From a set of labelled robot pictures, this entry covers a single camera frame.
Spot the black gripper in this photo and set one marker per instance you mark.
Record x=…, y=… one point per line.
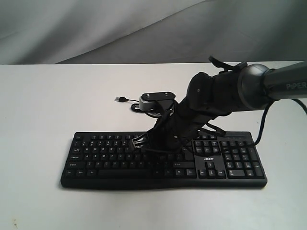
x=175, y=131

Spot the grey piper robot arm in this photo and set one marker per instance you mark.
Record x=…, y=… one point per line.
x=237, y=88

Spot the black acer keyboard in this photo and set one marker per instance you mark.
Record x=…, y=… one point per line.
x=104, y=161

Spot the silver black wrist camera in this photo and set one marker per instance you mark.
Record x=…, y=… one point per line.
x=155, y=104

